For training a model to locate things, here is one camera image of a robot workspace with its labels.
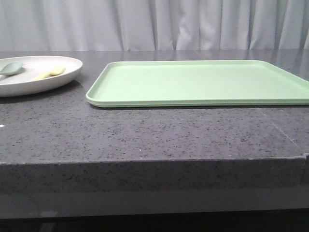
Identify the yellow plastic fork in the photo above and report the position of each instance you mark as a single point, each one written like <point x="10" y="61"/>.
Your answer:
<point x="57" y="70"/>

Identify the teal green spoon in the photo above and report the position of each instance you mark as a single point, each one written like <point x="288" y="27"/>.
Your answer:
<point x="11" y="68"/>

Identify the light green tray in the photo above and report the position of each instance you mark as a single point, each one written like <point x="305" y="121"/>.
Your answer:
<point x="196" y="83"/>

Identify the white round plate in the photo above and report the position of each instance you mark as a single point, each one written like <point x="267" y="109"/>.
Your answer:
<point x="23" y="83"/>

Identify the white curtain backdrop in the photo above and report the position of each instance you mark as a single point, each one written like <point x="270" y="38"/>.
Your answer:
<point x="153" y="25"/>

